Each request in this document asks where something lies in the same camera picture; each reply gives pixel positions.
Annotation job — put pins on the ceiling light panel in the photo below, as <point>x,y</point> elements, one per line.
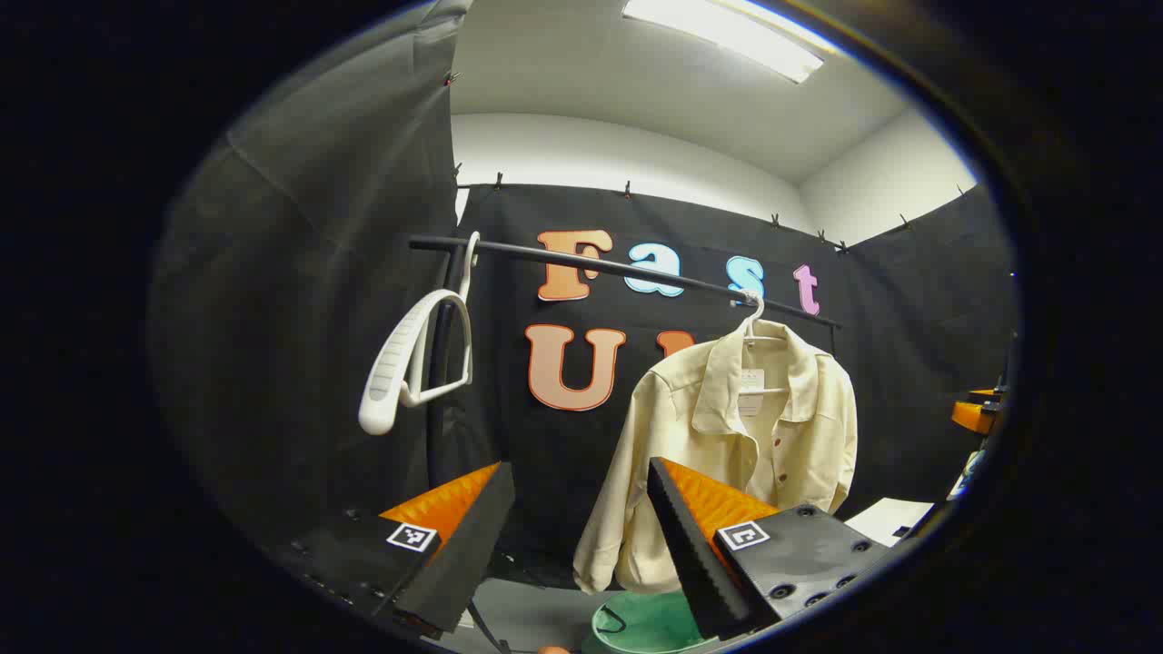
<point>727,32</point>

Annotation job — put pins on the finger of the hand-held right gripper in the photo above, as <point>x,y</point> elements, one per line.
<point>972,416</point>

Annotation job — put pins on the white shirt hanger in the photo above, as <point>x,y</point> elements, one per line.
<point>756,311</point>

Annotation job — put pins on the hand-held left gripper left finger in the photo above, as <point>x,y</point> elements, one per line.
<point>459,554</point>

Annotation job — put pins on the white empty plastic hanger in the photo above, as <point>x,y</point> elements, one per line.
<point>391,363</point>

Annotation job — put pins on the white paper garment tag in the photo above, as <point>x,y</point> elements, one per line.
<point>750,392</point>

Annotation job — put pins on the black backdrop cloth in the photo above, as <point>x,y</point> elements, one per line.
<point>291,272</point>

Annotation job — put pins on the cream button-up shirt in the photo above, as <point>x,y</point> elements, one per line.
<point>672,427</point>

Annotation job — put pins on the black clothes rail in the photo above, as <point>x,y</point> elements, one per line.
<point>636,272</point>

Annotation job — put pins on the white cabinet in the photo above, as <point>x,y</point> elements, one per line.
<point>886,520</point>

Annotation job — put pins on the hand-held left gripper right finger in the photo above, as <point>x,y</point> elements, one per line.
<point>695,554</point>

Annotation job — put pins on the green laundry hamper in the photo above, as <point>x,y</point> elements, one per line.
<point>654,627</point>

